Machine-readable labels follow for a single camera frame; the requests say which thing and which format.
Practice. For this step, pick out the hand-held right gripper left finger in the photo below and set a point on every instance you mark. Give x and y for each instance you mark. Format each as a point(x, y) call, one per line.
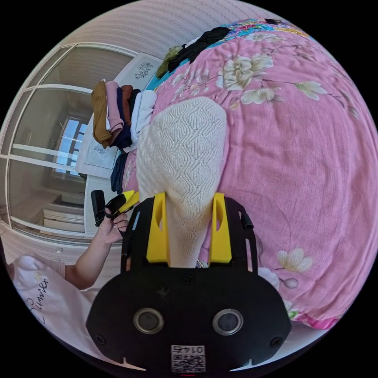
point(158, 236)

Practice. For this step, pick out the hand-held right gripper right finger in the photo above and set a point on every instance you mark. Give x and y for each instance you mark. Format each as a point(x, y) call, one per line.
point(221, 236)

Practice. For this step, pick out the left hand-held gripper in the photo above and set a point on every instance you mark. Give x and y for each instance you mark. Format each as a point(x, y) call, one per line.
point(116, 202)

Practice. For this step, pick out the white knit long sleeve shirt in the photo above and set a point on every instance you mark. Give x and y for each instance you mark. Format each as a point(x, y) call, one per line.
point(180, 153)

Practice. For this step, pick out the person's left forearm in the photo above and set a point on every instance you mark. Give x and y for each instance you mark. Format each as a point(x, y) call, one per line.
point(87, 264)

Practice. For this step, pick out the person's left hand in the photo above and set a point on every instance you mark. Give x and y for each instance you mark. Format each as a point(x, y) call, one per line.
point(111, 231)

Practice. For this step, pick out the pile of folded clothes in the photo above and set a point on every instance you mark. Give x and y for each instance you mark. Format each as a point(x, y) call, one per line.
point(118, 118)

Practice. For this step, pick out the bed with pink floral quilt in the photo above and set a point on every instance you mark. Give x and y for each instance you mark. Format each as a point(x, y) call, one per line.
point(295, 177)

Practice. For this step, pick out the person's body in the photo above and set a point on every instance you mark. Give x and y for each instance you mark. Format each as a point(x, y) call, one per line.
point(47, 298)

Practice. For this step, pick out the heap of dark clothes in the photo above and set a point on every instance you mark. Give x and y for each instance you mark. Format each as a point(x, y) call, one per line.
point(195, 47)

